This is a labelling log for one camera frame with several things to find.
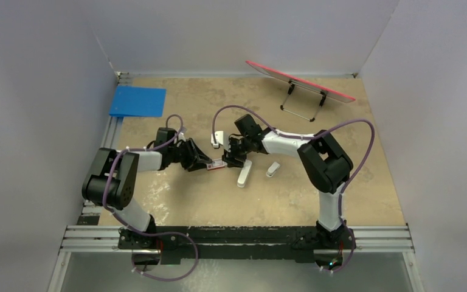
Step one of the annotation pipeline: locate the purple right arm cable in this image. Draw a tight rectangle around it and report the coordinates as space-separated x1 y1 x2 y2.
212 105 376 275

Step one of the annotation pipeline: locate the aluminium front rail frame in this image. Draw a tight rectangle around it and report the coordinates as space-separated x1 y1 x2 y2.
48 225 424 291

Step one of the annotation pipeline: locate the aluminium left rail frame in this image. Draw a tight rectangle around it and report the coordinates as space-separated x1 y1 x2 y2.
80 72 134 216

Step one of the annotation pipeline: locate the aluminium rail frame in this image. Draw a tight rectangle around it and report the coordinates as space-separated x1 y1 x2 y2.
48 225 424 291
80 72 134 216

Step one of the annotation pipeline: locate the blue plastic board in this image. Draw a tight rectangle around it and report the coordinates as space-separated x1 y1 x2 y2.
108 86 167 117

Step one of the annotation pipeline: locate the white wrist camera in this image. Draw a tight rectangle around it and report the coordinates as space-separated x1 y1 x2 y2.
210 131 224 149
175 128 187 142

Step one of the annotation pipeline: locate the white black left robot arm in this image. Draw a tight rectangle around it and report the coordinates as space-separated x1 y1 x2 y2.
81 127 212 249

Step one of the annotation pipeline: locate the red white staple box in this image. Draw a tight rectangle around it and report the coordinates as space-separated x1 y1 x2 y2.
207 159 226 170

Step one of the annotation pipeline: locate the small white stapler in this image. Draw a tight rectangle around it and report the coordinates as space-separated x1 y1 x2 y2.
266 161 281 178

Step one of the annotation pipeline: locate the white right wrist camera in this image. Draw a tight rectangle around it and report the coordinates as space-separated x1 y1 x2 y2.
210 131 224 149

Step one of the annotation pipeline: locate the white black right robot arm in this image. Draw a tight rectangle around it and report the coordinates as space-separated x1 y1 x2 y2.
211 114 353 248

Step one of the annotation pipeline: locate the black wire tablet stand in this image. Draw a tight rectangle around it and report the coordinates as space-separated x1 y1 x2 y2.
280 80 330 122

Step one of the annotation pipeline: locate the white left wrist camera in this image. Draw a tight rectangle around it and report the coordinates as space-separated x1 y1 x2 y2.
175 128 187 142

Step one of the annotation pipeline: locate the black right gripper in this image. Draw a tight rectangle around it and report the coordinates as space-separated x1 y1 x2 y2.
223 136 253 169

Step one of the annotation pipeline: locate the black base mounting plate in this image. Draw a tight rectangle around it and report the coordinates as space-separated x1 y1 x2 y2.
118 224 356 269

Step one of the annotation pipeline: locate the red tablet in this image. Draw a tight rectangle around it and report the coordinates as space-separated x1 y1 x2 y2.
245 60 356 103

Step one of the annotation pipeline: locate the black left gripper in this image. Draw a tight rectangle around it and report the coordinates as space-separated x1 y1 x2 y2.
168 139 211 171

